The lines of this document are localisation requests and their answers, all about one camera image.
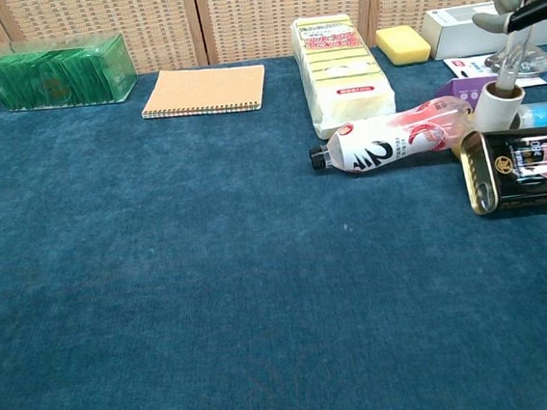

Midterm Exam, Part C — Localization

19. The yellow sponge multipack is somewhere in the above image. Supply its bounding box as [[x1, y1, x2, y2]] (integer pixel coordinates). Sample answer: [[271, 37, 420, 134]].
[[288, 8, 400, 141]]

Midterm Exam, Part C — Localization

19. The clear box of green packets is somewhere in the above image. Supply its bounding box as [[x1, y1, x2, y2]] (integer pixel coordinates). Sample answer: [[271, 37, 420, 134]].
[[0, 29, 142, 115]]

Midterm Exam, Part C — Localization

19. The pink white drink bottle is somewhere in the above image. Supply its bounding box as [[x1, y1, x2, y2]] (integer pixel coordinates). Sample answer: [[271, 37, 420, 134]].
[[304, 92, 479, 179]]

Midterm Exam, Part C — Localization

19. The yellow sponge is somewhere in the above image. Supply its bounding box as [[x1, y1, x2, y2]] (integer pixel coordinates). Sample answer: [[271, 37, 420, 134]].
[[373, 22, 434, 68]]

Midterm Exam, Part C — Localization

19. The brown spiral notebook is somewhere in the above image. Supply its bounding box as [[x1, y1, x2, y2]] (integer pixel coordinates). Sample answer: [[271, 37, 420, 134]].
[[137, 61, 270, 123]]

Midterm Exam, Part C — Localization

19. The white power strip box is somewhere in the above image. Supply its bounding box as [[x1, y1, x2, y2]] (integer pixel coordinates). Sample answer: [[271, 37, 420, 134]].
[[418, 0, 547, 62]]

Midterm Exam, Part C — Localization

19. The white roll with cardboard core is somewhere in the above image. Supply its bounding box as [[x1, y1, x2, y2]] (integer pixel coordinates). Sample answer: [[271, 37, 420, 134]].
[[469, 77, 530, 133]]

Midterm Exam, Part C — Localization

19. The dark blue table cloth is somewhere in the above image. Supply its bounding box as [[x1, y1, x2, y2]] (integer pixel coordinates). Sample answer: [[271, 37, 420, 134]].
[[0, 31, 547, 410]]

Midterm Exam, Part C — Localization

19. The small purple box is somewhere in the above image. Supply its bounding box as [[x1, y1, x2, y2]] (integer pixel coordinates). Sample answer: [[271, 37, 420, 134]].
[[433, 73, 493, 116]]

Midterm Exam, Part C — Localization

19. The woven bamboo folding screen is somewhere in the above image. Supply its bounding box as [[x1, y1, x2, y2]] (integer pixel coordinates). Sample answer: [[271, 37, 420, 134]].
[[0, 0, 547, 88]]

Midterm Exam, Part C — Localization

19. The correction tape blister pack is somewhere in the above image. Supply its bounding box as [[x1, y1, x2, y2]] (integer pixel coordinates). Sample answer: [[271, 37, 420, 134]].
[[441, 33, 547, 96]]

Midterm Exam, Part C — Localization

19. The black gold meat can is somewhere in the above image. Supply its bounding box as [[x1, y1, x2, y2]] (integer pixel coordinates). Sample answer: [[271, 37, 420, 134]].
[[457, 123, 547, 218]]

